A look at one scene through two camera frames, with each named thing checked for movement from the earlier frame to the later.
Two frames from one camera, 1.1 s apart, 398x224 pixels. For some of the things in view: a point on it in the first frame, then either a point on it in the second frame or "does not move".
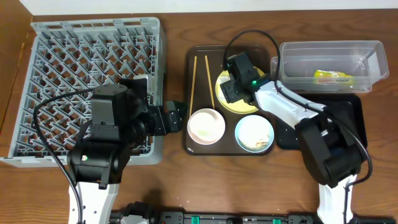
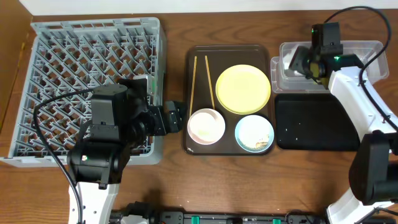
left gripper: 160,121 does not move
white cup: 206,126 does not move
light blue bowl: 254,133 does not move
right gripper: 230,90 -> 311,66
